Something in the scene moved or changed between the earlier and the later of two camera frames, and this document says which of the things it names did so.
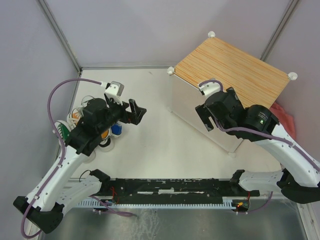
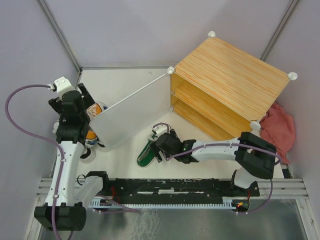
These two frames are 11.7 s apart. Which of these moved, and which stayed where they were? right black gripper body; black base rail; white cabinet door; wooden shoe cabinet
Moved: right black gripper body; white cabinet door
Stayed: black base rail; wooden shoe cabinet
